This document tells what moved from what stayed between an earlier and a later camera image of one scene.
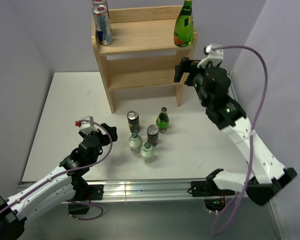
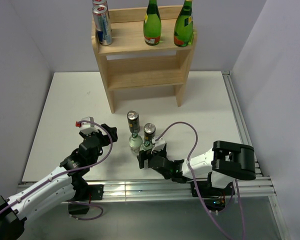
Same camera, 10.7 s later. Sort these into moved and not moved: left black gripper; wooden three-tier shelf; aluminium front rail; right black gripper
Moved: right black gripper
Not moved: wooden three-tier shelf; left black gripper; aluminium front rail
